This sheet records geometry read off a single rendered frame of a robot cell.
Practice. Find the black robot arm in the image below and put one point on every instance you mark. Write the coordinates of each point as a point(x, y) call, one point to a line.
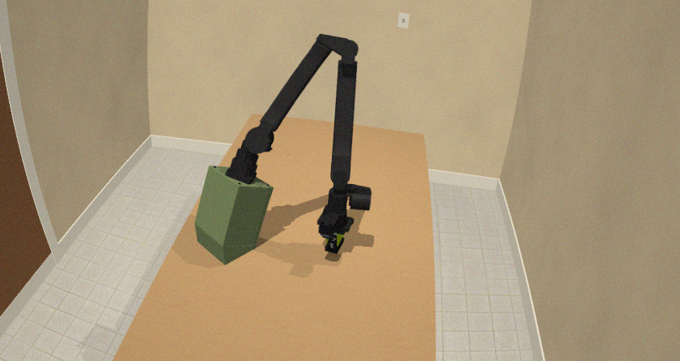
point(260, 139)

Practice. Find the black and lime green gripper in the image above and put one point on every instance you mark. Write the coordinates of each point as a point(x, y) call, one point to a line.
point(340, 231)

